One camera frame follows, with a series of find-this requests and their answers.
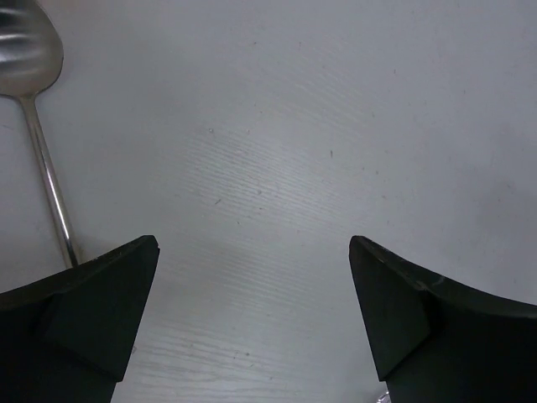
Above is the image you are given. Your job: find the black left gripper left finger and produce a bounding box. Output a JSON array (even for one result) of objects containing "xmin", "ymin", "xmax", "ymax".
[{"xmin": 1, "ymin": 235, "xmax": 159, "ymax": 402}]

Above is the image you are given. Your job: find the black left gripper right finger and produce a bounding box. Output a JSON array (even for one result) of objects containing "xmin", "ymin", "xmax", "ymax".
[{"xmin": 349, "ymin": 236, "xmax": 536, "ymax": 402}]

